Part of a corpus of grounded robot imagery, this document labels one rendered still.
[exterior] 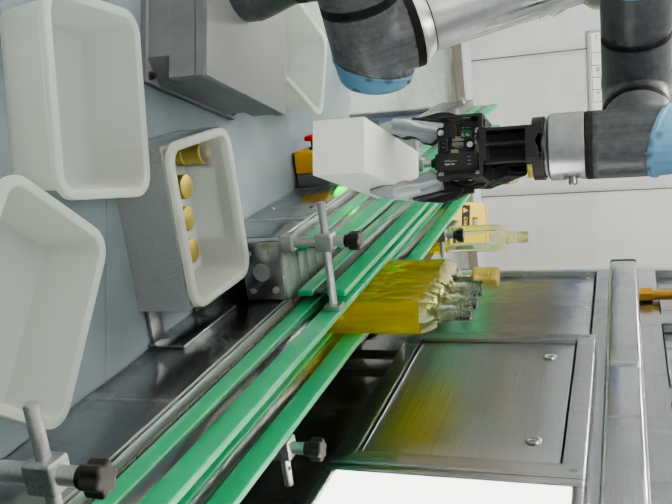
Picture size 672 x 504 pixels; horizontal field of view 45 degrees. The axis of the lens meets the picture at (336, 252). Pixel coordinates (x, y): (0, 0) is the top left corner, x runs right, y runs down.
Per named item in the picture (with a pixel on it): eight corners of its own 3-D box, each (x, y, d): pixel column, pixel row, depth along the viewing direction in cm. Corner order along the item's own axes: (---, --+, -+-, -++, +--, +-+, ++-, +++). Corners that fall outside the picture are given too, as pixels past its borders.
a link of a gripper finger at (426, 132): (364, 100, 94) (438, 116, 91) (379, 111, 100) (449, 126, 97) (357, 126, 95) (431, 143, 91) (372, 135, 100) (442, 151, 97)
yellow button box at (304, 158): (295, 187, 161) (330, 185, 159) (290, 150, 159) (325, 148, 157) (307, 180, 168) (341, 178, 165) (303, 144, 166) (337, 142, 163)
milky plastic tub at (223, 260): (141, 313, 109) (197, 313, 106) (108, 149, 103) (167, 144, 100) (201, 273, 124) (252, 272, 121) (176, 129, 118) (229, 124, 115)
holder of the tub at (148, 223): (146, 348, 110) (196, 349, 108) (106, 151, 103) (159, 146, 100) (204, 305, 126) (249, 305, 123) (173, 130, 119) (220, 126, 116)
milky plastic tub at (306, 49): (282, 123, 159) (322, 119, 156) (230, 72, 139) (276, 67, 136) (288, 43, 163) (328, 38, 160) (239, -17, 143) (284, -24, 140)
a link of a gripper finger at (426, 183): (357, 184, 94) (431, 158, 91) (373, 190, 100) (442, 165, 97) (365, 209, 94) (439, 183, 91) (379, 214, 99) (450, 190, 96)
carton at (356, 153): (312, 120, 89) (363, 116, 87) (376, 154, 112) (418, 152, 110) (312, 175, 89) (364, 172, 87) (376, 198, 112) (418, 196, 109)
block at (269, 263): (245, 302, 125) (286, 302, 122) (235, 243, 122) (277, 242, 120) (254, 294, 128) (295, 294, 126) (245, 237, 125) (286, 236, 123)
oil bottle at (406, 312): (311, 334, 133) (438, 335, 126) (307, 302, 131) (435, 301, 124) (322, 321, 138) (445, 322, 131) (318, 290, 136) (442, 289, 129)
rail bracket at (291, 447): (228, 488, 105) (323, 497, 101) (219, 442, 103) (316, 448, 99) (241, 472, 109) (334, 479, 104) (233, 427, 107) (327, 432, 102)
